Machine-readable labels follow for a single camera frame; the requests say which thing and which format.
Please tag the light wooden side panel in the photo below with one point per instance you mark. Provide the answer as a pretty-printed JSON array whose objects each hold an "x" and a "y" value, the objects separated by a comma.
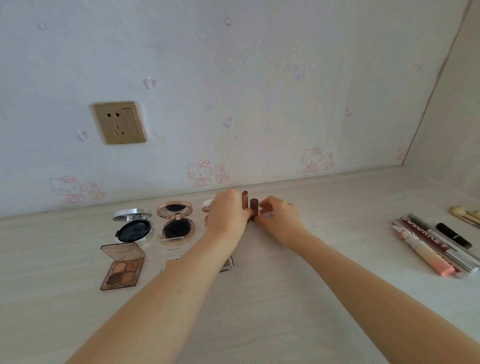
[{"x": 450, "y": 112}]

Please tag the pink glitter single eyeshadow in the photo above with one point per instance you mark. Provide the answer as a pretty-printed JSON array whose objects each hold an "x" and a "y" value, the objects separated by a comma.
[{"x": 228, "y": 264}]

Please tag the brown lipstick cap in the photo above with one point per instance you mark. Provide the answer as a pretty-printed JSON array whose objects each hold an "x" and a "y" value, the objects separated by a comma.
[{"x": 254, "y": 206}]

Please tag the rose gold floral compact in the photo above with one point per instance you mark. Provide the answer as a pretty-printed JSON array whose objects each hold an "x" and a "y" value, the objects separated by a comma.
[{"x": 176, "y": 228}]

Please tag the small black case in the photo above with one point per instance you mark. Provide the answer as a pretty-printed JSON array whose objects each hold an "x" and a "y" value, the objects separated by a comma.
[{"x": 453, "y": 235}]

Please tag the rose gold brown lipstick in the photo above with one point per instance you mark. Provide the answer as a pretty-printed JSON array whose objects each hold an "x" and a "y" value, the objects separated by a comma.
[{"x": 245, "y": 198}]

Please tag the grey eyebrow pencil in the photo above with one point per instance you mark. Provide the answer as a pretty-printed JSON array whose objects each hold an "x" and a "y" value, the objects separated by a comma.
[{"x": 420, "y": 221}]

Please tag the silver round cushion compact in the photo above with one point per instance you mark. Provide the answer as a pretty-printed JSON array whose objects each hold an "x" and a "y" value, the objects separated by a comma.
[{"x": 135, "y": 230}]

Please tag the pink cat lip tube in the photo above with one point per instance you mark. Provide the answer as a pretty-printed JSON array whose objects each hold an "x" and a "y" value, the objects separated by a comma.
[{"x": 427, "y": 255}]

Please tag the gold wall socket plate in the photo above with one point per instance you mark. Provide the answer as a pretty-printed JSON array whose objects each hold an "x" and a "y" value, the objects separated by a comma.
[{"x": 119, "y": 123}]

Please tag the person's left hand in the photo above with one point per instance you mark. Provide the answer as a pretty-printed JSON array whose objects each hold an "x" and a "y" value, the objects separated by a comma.
[{"x": 225, "y": 217}]

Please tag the brown eyeshadow quad palette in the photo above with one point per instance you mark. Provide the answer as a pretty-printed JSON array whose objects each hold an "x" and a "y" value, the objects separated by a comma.
[{"x": 122, "y": 272}]

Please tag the person's right forearm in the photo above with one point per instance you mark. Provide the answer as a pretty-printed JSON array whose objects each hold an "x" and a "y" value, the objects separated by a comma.
[{"x": 382, "y": 307}]

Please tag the person's right hand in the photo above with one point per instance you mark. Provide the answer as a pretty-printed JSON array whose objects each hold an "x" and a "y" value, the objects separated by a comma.
[{"x": 287, "y": 225}]

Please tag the white grey eyeliner pen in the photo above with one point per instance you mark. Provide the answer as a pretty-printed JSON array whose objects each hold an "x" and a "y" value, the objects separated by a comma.
[{"x": 468, "y": 258}]

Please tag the red lip gloss tube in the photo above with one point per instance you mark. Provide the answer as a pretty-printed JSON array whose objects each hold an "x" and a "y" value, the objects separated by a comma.
[{"x": 458, "y": 259}]

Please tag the orange single eyeshadow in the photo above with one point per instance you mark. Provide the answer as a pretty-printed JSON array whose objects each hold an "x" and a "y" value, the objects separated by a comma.
[{"x": 169, "y": 264}]

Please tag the white round blush compact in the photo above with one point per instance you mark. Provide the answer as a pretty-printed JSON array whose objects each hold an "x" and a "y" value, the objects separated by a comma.
[{"x": 206, "y": 210}]

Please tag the person's left forearm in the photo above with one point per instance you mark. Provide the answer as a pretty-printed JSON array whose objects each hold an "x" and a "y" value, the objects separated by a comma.
[{"x": 157, "y": 307}]

